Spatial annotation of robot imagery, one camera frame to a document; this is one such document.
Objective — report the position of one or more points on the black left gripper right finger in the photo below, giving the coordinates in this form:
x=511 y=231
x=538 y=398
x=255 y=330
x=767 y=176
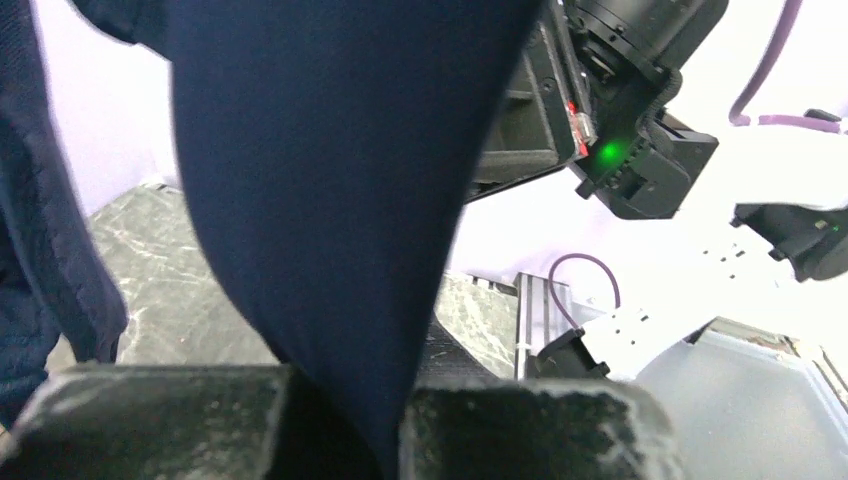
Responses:
x=462 y=422

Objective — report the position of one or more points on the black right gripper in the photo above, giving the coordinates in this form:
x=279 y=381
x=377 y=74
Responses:
x=589 y=95

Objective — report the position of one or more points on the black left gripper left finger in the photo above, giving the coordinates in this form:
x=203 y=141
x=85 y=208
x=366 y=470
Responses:
x=149 y=422

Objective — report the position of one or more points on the navy blue bra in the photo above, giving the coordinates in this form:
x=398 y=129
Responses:
x=325 y=150

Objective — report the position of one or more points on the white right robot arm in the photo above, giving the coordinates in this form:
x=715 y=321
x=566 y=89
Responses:
x=677 y=275

